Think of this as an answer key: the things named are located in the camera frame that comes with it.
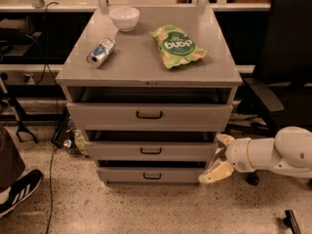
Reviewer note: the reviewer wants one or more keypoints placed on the grey drawer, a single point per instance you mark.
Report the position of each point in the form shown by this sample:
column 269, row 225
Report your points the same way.
column 150, row 150
column 149, row 116
column 149, row 175

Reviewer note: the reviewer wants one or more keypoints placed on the black stand leg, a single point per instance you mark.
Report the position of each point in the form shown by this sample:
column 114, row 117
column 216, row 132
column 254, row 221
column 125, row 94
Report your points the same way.
column 16, row 109

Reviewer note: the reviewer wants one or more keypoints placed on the silver blue soda can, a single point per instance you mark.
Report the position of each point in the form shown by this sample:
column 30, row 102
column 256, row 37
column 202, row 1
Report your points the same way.
column 100, row 53

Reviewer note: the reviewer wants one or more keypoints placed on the green chip bag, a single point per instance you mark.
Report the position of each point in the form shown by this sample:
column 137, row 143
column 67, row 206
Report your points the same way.
column 175, row 46

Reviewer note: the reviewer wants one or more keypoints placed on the black office chair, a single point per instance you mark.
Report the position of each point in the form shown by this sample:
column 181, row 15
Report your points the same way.
column 279, row 90

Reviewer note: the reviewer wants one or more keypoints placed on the grey top drawer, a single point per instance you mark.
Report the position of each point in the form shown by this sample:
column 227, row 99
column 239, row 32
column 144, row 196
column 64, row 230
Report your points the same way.
column 149, row 116

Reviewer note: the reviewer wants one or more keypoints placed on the black bar on floor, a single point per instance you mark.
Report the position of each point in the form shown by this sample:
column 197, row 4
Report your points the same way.
column 290, row 221

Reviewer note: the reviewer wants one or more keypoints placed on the dark trouser leg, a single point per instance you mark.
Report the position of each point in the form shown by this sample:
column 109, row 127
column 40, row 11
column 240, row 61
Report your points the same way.
column 11, row 164

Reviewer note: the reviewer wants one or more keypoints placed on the grey bottom drawer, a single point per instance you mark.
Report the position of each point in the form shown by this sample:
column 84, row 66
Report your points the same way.
column 149, row 175

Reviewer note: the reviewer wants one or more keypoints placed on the grey drawer cabinet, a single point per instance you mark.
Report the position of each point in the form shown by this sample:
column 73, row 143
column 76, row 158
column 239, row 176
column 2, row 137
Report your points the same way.
column 135, row 73

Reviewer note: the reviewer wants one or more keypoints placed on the wire basket with trash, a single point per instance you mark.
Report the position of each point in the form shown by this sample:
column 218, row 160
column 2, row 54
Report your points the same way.
column 68, row 137

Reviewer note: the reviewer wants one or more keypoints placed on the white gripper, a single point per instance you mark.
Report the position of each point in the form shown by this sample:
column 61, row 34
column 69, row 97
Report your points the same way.
column 237, row 154

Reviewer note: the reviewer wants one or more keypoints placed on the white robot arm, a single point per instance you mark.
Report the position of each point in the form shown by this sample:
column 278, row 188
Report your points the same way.
column 288, row 153

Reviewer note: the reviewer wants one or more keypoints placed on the white ceramic bowl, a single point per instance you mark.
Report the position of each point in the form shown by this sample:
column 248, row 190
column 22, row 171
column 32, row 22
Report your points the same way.
column 125, row 18

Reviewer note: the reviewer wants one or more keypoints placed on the black white sneaker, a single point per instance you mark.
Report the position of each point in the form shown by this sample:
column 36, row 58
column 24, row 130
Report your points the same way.
column 19, row 191

